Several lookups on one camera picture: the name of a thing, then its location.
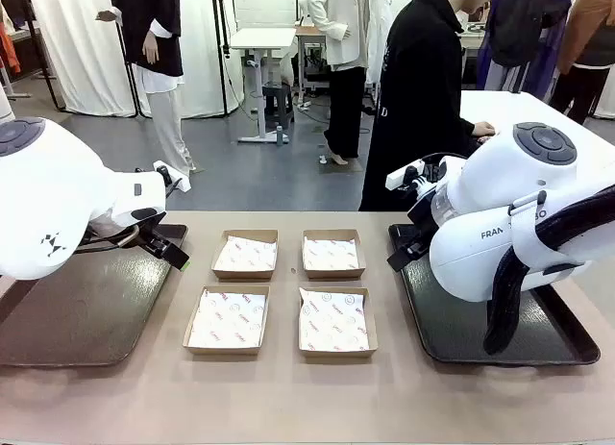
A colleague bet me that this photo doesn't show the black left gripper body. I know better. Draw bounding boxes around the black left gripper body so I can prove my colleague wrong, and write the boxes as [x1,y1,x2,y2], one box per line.
[135,213,170,258]

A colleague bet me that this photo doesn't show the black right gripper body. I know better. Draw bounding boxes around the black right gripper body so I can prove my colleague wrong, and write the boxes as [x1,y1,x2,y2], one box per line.
[406,193,437,248]

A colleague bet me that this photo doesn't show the kraft cardboard donut box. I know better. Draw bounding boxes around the kraft cardboard donut box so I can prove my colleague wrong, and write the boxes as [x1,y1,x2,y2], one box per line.
[301,228,366,281]
[297,284,380,359]
[210,229,280,281]
[181,284,271,356]

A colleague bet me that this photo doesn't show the white printed paper liner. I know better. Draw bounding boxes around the white printed paper liner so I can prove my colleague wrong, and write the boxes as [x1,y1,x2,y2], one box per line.
[214,234,279,272]
[299,287,370,353]
[187,287,268,349]
[303,236,361,271]

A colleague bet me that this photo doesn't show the person's right forearm black sleeve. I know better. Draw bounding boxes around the person's right forearm black sleeve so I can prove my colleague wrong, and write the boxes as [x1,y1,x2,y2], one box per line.
[449,109,478,139]

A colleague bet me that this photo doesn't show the dark grey plastic serving tray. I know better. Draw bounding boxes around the dark grey plastic serving tray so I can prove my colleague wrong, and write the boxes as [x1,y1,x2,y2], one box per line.
[387,222,602,367]

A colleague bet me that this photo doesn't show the brown plastic serving tray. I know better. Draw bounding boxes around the brown plastic serving tray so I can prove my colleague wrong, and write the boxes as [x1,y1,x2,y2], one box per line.
[0,222,189,368]

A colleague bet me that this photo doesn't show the person in black coat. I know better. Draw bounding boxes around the person in black coat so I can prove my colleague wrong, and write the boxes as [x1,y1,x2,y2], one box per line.
[357,0,496,213]

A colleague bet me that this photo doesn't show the mannequin white jacket black trousers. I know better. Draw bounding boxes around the mannequin white jacket black trousers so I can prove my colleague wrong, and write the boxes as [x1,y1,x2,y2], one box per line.
[306,0,371,166]

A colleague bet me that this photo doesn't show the dark grey stool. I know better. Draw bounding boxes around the dark grey stool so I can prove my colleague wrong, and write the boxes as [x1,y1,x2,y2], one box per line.
[261,82,295,128]

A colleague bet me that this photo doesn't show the black tripod stand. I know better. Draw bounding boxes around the black tripod stand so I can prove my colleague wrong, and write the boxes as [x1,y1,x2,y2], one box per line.
[210,0,233,117]

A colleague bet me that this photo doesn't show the white curtain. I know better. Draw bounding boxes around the white curtain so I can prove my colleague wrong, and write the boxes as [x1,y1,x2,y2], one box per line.
[28,0,246,118]

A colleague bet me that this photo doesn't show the mannequin black top white trousers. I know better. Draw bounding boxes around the mannequin black top white trousers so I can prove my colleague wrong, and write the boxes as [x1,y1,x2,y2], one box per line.
[94,0,198,178]

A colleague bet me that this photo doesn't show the dark hanging jacket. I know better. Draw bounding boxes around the dark hanging jacket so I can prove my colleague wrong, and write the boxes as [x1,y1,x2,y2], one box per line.
[488,0,547,69]

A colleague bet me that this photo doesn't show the black clothes rack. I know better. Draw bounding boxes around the black clothes rack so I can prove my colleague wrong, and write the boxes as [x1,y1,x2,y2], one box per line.
[18,0,67,112]

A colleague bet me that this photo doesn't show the desk with wooden top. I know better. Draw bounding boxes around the desk with wooden top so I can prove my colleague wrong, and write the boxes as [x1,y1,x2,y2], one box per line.
[293,24,332,105]

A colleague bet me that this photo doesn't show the purple hanging garment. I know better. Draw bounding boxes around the purple hanging garment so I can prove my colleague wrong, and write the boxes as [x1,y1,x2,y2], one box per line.
[476,0,573,103]

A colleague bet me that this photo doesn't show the white standing desk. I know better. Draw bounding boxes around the white standing desk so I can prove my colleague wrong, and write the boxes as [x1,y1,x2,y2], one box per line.
[229,26,298,144]

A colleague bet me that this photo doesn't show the orange garment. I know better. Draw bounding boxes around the orange garment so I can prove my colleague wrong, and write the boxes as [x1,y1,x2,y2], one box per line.
[0,25,23,77]

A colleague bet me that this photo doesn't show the person in orange top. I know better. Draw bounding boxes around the person in orange top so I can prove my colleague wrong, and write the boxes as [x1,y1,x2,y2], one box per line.
[547,0,615,127]

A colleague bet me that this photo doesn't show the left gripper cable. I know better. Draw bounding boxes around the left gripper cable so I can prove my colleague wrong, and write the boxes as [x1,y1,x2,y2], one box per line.
[76,223,141,252]

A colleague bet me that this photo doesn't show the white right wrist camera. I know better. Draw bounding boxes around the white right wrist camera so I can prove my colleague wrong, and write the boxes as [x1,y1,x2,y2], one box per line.
[385,159,427,192]

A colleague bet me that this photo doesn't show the black cable sleeve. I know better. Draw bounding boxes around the black cable sleeve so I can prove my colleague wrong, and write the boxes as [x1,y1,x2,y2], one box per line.
[482,184,615,356]

